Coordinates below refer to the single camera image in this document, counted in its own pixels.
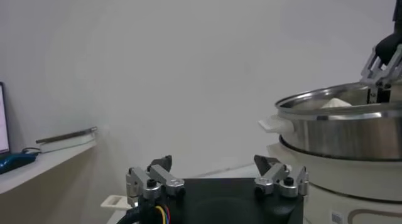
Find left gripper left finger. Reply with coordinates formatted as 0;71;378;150
125;154;187;208

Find white steamed baozi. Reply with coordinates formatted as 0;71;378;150
320;98;352;109

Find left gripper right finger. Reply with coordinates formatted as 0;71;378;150
253;154;310;200

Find glass pot lid white handle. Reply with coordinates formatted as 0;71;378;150
100;195;133;212

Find blue computer mouse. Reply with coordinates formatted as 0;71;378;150
0;152;39;175

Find white electric pot base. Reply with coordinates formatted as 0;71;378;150
266;142;402;224

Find black laptop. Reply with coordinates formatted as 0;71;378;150
0;82;12;160

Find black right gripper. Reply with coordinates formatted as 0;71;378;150
359;32;402;104

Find white side desk with laptop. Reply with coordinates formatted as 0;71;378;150
0;139;98;224

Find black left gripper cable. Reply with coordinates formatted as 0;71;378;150
117;205;172;224

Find perforated steel steamer basket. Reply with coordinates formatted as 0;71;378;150
258;82;402;162

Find white flat box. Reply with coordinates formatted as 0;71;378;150
39;132;97;154

